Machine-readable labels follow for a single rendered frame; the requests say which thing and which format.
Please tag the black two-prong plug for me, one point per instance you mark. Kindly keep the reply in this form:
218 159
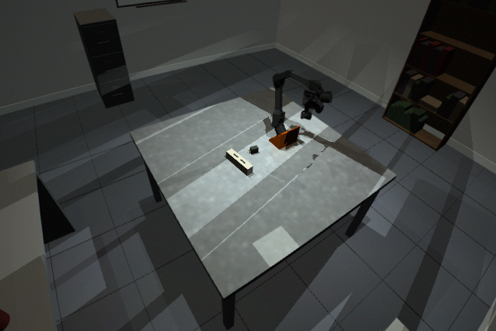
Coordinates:
253 149

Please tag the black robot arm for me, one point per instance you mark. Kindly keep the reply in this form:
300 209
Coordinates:
314 85

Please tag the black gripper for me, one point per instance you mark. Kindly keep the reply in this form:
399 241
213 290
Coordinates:
307 102

